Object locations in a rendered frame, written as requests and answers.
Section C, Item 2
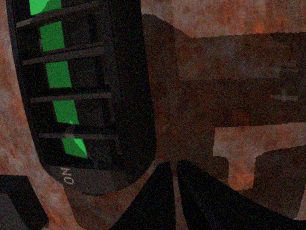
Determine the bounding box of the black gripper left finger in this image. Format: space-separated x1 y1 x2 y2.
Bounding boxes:
108 162 177 230

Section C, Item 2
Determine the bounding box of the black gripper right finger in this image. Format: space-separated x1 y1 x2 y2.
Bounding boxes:
176 159 306 230

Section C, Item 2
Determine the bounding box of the dark grey switch panel with green rocker switches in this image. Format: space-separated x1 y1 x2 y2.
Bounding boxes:
5 0 157 196

